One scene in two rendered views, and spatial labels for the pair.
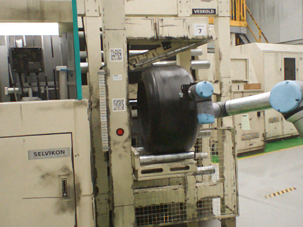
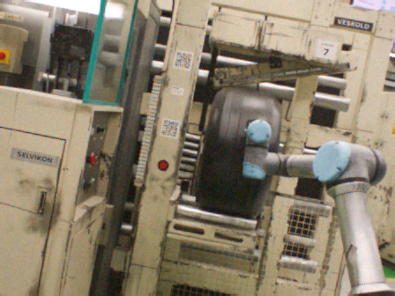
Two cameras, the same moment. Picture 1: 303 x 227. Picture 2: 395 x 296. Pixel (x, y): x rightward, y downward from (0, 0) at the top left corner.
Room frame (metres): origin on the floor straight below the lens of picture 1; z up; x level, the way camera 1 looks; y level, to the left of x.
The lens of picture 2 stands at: (-0.36, -0.50, 1.31)
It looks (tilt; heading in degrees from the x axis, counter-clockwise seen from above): 3 degrees down; 14
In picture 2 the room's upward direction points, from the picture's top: 11 degrees clockwise
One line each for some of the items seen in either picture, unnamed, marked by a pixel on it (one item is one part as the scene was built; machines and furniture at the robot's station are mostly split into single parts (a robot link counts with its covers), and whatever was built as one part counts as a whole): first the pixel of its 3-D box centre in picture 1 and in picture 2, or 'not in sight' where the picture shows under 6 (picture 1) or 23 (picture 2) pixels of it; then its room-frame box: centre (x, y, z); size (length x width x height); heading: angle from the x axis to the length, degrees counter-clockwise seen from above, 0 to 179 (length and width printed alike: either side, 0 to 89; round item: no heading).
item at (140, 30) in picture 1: (162, 31); (273, 41); (2.42, -0.11, 1.71); 0.61 x 0.25 x 0.15; 102
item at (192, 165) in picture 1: (166, 167); (212, 232); (1.96, -0.07, 0.84); 0.36 x 0.09 x 0.06; 102
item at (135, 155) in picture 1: (132, 155); (175, 203); (2.06, 0.13, 0.90); 0.40 x 0.03 x 0.10; 12
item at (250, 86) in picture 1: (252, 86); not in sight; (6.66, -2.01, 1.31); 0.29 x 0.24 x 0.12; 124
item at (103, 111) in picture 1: (103, 110); (150, 130); (1.98, 0.28, 1.19); 0.05 x 0.04 x 0.48; 12
